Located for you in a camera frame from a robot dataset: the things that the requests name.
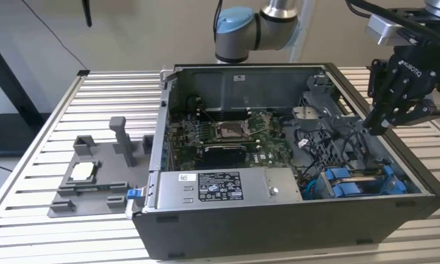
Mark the green motherboard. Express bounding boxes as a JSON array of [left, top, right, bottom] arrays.
[[168, 109, 297, 170]]

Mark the CPU socket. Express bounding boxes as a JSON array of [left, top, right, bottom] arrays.
[[210, 120, 248, 141]]

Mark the black cable with white tag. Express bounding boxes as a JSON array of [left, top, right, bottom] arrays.
[[294, 128, 318, 153]]

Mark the thin black wall cable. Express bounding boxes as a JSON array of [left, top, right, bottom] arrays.
[[21, 0, 89, 72]]

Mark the black graphics card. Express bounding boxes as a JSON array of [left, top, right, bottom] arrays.
[[202, 145, 248, 169]]

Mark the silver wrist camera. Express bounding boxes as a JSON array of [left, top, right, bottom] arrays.
[[364, 13, 418, 46]]

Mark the grey disk bay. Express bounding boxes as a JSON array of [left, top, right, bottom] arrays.
[[320, 162, 408, 200]]

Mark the silver power supply unit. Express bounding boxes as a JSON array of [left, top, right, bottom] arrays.
[[155, 167, 304, 209]]

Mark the grey parts rack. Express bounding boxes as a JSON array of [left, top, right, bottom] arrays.
[[47, 116, 154, 219]]

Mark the black camera cable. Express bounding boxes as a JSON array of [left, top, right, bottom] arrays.
[[344, 0, 440, 46]]

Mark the black hanging rod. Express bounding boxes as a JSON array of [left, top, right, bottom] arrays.
[[79, 0, 93, 28]]

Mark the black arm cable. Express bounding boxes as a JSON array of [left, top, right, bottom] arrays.
[[212, 0, 224, 35]]

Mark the black open PC case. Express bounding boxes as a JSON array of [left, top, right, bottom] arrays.
[[126, 62, 440, 261]]

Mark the silver CPU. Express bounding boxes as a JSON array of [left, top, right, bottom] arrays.
[[69, 162, 95, 181]]

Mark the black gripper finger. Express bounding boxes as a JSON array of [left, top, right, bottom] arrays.
[[381, 98, 433, 128], [364, 58, 400, 136]]

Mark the blue data cable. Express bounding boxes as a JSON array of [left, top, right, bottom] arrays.
[[302, 178, 318, 199]]

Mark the black monitor stand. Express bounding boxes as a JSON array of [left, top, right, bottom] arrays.
[[0, 30, 54, 158]]

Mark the black disk wire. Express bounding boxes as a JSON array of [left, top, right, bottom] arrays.
[[353, 129, 381, 170], [338, 128, 364, 169]]

